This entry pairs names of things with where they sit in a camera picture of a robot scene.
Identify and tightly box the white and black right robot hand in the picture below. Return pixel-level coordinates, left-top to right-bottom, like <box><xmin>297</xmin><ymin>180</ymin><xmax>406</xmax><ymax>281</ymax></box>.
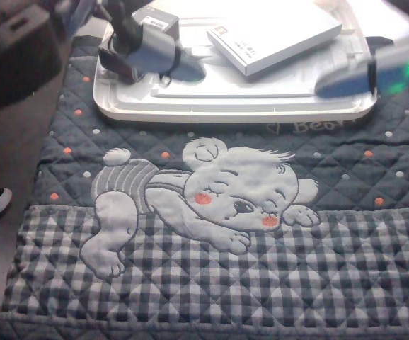
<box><xmin>132</xmin><ymin>30</ymin><xmax>207</xmax><ymax>85</ymax></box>

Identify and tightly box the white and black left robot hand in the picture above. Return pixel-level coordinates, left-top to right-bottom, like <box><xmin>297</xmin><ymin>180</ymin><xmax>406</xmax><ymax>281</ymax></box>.
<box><xmin>313</xmin><ymin>40</ymin><xmax>409</xmax><ymax>101</ymax></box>

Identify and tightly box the small grey box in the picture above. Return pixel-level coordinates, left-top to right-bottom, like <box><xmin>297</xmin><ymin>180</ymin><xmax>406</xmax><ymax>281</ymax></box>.
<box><xmin>132</xmin><ymin>4</ymin><xmax>180</xmax><ymax>40</ymax></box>

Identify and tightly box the white box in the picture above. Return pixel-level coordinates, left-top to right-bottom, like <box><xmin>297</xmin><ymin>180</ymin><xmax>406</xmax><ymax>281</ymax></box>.
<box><xmin>206</xmin><ymin>0</ymin><xmax>343</xmax><ymax>77</ymax></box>

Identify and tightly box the white plastic tray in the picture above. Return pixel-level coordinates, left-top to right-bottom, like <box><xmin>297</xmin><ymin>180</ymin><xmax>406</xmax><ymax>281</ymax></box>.
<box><xmin>92</xmin><ymin>0</ymin><xmax>379</xmax><ymax>124</ymax></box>

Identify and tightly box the black case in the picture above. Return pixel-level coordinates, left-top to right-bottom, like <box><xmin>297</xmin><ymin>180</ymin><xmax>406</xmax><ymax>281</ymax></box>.
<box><xmin>0</xmin><ymin>0</ymin><xmax>63</xmax><ymax>104</ymax></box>

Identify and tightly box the grey quilt with printed bear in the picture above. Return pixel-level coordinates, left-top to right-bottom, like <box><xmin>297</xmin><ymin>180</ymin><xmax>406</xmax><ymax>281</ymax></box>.
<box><xmin>0</xmin><ymin>34</ymin><xmax>409</xmax><ymax>340</ymax></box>

